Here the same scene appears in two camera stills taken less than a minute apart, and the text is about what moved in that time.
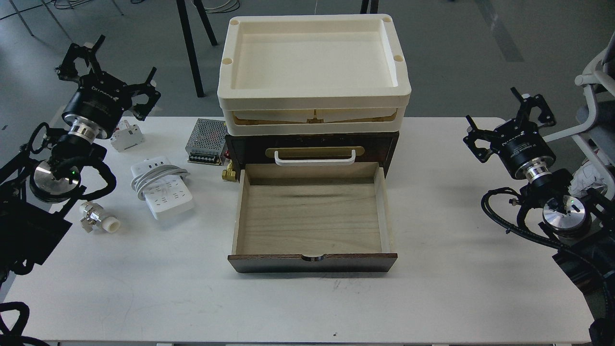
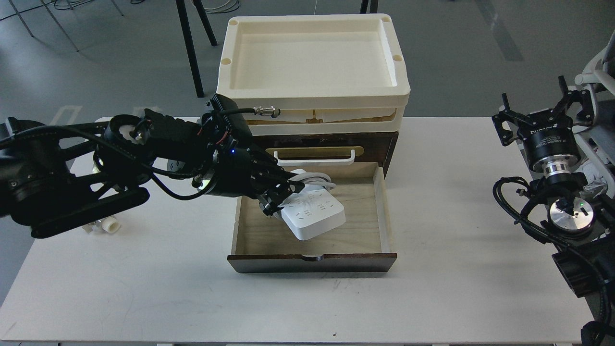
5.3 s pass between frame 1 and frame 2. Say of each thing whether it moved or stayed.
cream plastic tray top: stayed
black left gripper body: moved
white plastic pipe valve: stayed
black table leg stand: stayed
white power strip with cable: moved
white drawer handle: stayed
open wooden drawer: stayed
